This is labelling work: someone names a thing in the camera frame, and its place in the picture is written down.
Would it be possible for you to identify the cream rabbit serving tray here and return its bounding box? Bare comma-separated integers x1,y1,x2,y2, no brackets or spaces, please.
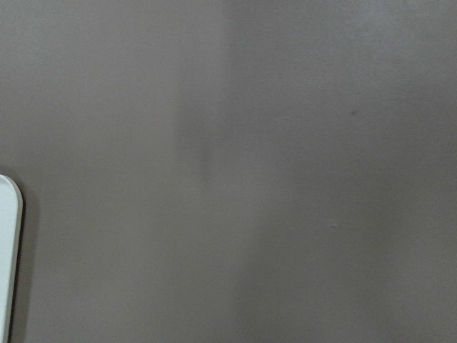
0,175,23,342

